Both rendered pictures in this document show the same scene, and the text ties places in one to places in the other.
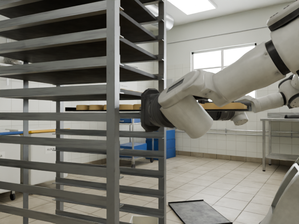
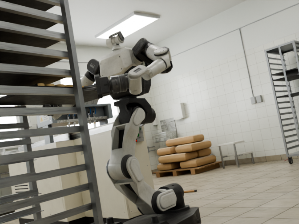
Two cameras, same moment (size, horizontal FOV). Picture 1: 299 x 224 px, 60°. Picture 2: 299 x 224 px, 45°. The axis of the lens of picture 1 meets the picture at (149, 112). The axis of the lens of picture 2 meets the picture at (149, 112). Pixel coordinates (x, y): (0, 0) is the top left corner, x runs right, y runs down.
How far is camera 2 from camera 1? 1.71 m
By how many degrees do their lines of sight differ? 77
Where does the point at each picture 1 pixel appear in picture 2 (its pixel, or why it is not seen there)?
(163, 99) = (138, 74)
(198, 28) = not seen: outside the picture
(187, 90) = (146, 71)
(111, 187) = (87, 134)
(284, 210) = (126, 143)
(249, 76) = (160, 68)
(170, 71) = not seen: outside the picture
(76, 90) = (47, 70)
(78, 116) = (51, 90)
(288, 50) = (167, 62)
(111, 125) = (81, 95)
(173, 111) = (139, 80)
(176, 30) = not seen: outside the picture
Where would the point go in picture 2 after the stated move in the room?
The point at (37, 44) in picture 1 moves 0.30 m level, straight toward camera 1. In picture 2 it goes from (6, 26) to (79, 19)
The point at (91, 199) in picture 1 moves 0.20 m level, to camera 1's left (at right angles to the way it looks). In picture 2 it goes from (70, 149) to (47, 152)
